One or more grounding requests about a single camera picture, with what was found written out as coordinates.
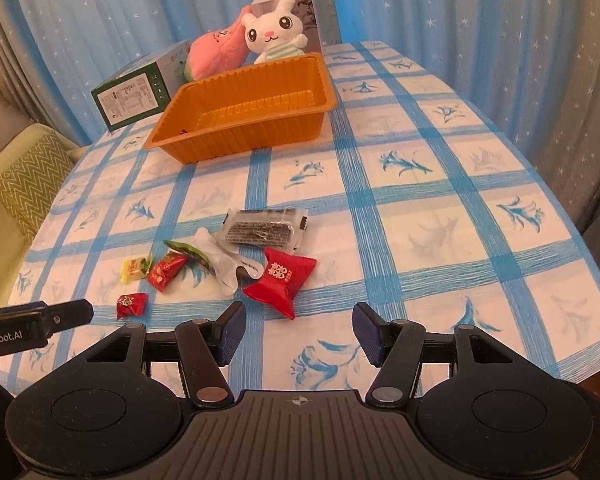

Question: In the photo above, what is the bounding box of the red candy packet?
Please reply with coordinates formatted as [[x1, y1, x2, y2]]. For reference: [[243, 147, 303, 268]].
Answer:
[[146, 250, 188, 292]]

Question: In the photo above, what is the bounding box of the white green snack wrapper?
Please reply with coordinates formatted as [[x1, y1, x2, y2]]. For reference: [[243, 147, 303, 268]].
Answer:
[[163, 228, 264, 297]]

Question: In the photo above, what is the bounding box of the small red candy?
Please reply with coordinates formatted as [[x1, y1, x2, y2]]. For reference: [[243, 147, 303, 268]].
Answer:
[[116, 292, 148, 320]]

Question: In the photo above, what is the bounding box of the yellow green candy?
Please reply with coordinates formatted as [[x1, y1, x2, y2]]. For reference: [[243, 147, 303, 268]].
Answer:
[[121, 255, 154, 284]]

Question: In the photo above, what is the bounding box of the large red snack packet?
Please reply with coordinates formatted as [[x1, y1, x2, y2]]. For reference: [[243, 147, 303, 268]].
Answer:
[[244, 248, 317, 320]]

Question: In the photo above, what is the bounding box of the clear packet dark snack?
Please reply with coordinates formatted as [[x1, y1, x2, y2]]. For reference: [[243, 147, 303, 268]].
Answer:
[[215, 208, 309, 254]]

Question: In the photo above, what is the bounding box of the light green sofa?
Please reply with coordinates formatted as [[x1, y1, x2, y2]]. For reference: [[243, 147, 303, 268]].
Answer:
[[0, 124, 90, 307]]

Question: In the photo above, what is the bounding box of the blue checked tablecloth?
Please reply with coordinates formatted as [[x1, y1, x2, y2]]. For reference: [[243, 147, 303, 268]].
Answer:
[[0, 41, 600, 392]]

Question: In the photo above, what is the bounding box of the green zigzag cushion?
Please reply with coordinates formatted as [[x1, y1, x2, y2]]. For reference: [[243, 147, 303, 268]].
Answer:
[[0, 134, 74, 242]]

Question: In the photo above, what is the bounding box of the orange plastic tray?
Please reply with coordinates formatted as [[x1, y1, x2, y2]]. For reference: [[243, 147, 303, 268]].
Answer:
[[144, 53, 337, 165]]

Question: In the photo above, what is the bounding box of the green printed carton box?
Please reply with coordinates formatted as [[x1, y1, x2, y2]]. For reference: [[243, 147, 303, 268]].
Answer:
[[91, 41, 190, 131]]

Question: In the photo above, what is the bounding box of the pink plush toy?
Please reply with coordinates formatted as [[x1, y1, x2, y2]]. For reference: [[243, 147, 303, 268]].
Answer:
[[184, 6, 251, 81]]

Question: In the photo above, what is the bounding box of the white bunny plush toy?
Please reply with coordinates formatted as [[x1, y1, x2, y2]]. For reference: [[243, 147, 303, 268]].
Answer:
[[240, 0, 308, 64]]

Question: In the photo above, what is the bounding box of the blue star curtain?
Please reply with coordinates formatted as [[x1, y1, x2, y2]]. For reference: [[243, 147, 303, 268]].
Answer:
[[0, 0, 600, 229]]

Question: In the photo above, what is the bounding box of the grey patterned box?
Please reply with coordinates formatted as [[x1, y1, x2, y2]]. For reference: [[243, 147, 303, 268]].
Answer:
[[251, 0, 322, 53]]

